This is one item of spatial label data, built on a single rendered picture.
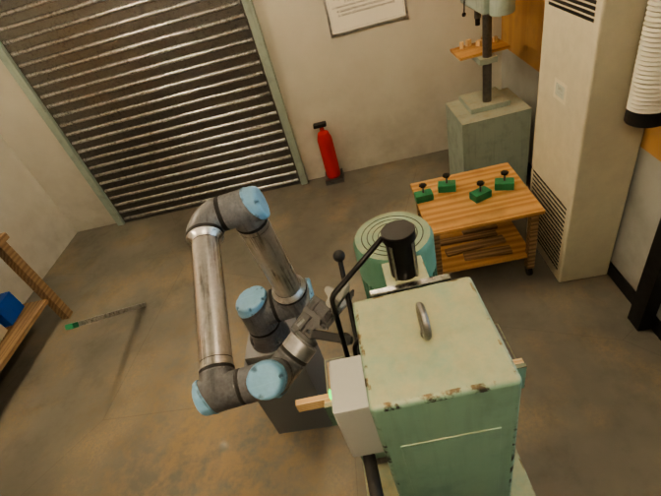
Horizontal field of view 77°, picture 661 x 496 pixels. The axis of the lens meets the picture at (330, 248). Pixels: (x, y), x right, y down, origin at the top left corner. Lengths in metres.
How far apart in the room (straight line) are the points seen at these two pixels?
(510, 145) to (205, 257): 2.58
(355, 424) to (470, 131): 2.69
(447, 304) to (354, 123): 3.43
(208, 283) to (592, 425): 1.86
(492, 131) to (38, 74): 3.72
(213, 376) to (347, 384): 0.47
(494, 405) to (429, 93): 3.58
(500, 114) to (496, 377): 2.72
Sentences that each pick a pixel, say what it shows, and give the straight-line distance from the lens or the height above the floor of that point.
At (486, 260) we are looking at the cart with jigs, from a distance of 2.77.
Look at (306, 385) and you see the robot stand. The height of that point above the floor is 0.41.
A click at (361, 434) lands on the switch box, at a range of 0.76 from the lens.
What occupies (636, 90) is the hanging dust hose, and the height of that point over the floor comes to 1.23.
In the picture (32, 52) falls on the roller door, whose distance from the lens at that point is 4.49.
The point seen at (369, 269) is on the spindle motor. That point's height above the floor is 1.47.
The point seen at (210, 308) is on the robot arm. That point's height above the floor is 1.33.
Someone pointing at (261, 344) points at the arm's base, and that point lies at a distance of 1.92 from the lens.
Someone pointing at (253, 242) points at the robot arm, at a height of 1.27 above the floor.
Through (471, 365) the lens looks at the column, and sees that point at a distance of 0.66.
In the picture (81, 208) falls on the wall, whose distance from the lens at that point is 5.17.
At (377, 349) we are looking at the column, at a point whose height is 1.52.
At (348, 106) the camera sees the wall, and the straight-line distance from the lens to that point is 4.01.
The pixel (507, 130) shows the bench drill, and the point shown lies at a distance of 3.30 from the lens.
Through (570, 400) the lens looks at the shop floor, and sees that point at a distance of 2.44.
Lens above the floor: 2.07
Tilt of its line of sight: 38 degrees down
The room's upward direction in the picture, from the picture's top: 17 degrees counter-clockwise
